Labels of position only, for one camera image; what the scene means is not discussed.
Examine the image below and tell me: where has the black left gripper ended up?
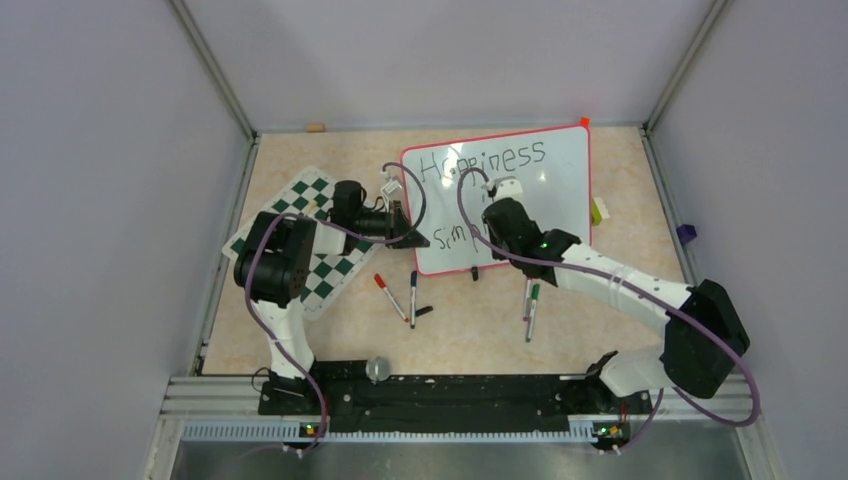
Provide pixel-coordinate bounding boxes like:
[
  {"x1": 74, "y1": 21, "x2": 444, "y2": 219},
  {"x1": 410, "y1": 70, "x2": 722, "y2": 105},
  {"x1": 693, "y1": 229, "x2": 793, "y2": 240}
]
[{"x1": 354, "y1": 201, "x2": 429, "y2": 250}]

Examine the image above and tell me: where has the pink framed whiteboard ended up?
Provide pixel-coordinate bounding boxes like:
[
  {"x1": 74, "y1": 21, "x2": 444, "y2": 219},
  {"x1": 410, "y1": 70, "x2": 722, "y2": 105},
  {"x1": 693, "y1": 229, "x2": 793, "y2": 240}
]
[{"x1": 400, "y1": 124, "x2": 592, "y2": 275}]

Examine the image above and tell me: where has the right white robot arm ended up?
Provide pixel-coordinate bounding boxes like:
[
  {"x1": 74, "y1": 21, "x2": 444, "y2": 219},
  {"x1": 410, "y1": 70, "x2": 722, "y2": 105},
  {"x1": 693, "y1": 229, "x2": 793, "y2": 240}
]
[{"x1": 482, "y1": 198, "x2": 750, "y2": 412}]

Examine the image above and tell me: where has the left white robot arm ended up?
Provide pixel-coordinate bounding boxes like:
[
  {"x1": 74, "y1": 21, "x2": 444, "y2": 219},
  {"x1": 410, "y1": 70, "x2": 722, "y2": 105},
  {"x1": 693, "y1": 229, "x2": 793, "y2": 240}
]
[{"x1": 233, "y1": 180, "x2": 430, "y2": 414}]

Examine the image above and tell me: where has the blue capped marker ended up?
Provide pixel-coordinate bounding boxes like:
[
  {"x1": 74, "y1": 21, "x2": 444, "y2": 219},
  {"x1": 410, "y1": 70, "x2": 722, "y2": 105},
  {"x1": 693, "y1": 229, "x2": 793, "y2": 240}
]
[{"x1": 409, "y1": 270, "x2": 418, "y2": 330}]

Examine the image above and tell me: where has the red capped marker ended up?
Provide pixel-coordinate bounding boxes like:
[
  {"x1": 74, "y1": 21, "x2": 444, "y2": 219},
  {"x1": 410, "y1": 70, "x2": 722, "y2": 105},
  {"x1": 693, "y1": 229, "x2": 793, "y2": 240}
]
[{"x1": 374, "y1": 273, "x2": 410, "y2": 323}]

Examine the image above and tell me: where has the green capped marker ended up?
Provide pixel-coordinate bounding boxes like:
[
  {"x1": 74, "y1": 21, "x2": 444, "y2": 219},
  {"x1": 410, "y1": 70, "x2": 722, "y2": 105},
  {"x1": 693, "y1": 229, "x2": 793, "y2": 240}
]
[{"x1": 525, "y1": 283, "x2": 540, "y2": 343}]

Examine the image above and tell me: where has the green and white toy brick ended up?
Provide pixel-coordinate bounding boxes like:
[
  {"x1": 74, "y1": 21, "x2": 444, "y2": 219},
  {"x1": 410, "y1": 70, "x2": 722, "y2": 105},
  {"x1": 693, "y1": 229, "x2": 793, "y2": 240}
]
[{"x1": 591, "y1": 197, "x2": 610, "y2": 226}]

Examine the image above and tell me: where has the purple capped marker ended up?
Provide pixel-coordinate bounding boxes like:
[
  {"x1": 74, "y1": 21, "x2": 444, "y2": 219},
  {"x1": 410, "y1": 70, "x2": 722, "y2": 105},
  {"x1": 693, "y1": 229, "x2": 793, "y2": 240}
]
[{"x1": 523, "y1": 278, "x2": 534, "y2": 322}]

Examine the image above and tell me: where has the green white chessboard mat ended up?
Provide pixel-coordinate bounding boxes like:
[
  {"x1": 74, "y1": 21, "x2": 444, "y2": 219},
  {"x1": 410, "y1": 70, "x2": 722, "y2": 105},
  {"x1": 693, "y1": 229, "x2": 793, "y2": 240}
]
[{"x1": 262, "y1": 166, "x2": 380, "y2": 321}]

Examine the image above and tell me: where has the grey round knob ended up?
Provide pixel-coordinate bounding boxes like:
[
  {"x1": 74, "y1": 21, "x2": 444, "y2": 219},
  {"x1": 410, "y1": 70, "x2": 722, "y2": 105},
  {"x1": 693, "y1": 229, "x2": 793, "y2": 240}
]
[{"x1": 365, "y1": 356, "x2": 391, "y2": 384}]

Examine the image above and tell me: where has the purple toy block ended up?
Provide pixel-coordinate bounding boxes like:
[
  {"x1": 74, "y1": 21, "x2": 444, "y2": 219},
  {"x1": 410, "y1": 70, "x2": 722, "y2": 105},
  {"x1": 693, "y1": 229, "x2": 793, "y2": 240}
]
[{"x1": 675, "y1": 224, "x2": 698, "y2": 245}]

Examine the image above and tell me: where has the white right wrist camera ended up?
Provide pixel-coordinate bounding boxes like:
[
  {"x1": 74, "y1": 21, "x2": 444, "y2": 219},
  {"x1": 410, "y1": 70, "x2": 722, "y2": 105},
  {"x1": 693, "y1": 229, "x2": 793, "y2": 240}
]
[{"x1": 483, "y1": 176, "x2": 523, "y2": 202}]

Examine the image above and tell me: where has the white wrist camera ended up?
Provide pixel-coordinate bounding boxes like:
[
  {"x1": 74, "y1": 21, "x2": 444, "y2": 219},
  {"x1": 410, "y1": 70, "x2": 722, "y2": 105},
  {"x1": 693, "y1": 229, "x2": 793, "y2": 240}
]
[
  {"x1": 380, "y1": 170, "x2": 404, "y2": 202},
  {"x1": 483, "y1": 176, "x2": 523, "y2": 202}
]

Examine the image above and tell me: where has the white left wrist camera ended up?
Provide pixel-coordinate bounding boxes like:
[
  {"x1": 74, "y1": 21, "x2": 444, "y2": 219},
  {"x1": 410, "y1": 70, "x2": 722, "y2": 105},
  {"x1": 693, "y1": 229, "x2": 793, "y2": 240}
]
[{"x1": 380, "y1": 170, "x2": 404, "y2": 202}]

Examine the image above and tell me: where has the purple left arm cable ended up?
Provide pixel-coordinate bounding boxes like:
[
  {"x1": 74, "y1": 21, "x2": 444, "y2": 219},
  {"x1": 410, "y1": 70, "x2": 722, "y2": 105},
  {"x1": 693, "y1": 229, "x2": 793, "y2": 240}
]
[{"x1": 243, "y1": 161, "x2": 429, "y2": 458}]

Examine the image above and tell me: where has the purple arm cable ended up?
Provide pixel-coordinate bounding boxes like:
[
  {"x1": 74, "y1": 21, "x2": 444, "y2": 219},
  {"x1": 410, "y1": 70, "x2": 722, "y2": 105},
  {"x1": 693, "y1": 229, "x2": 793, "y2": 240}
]
[
  {"x1": 243, "y1": 161, "x2": 429, "y2": 458},
  {"x1": 457, "y1": 166, "x2": 762, "y2": 456}
]

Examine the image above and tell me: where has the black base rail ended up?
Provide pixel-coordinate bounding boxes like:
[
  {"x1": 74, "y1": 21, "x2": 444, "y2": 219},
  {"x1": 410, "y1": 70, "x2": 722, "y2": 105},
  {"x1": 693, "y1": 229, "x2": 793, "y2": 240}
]
[{"x1": 258, "y1": 360, "x2": 652, "y2": 434}]

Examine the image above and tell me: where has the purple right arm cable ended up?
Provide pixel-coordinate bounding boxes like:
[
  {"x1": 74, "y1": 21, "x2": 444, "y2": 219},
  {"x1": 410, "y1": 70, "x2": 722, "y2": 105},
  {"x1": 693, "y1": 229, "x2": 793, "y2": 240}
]
[{"x1": 457, "y1": 166, "x2": 762, "y2": 456}]

